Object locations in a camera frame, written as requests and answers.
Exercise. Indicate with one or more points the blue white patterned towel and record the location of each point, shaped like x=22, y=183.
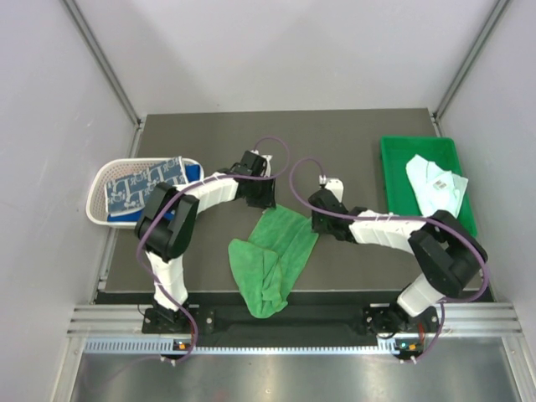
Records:
x=128, y=193

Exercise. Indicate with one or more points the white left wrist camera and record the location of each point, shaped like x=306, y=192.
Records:
x=266, y=172

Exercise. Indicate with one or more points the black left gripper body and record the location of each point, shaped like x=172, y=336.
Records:
x=261, y=179

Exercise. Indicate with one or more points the pale mint towel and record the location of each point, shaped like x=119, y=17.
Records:
x=434, y=188

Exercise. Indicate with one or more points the green plastic bin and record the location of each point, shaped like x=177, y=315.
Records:
x=397, y=151

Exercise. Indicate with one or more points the right aluminium corner post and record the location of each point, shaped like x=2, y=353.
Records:
x=478, y=44

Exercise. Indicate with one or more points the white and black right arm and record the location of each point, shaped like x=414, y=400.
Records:
x=445, y=251

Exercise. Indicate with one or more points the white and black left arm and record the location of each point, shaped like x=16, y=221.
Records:
x=165, y=229

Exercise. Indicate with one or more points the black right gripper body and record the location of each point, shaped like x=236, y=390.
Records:
x=321, y=224

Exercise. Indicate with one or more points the white plastic basket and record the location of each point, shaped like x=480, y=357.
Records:
x=96, y=202

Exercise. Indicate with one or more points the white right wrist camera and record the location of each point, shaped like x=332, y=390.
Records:
x=334, y=185

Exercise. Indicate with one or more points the green towel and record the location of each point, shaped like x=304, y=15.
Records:
x=267, y=265

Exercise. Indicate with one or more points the aluminium corner post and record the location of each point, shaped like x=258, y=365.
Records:
x=78, y=18
x=478, y=44

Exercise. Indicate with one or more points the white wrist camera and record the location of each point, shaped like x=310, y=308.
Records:
x=334, y=185
x=266, y=172

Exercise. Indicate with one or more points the grey slotted cable duct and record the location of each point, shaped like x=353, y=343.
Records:
x=170, y=346

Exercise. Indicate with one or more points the aluminium frame rail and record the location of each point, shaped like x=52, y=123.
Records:
x=475, y=320

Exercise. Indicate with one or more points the left aluminium corner post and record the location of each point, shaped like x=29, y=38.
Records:
x=78, y=18

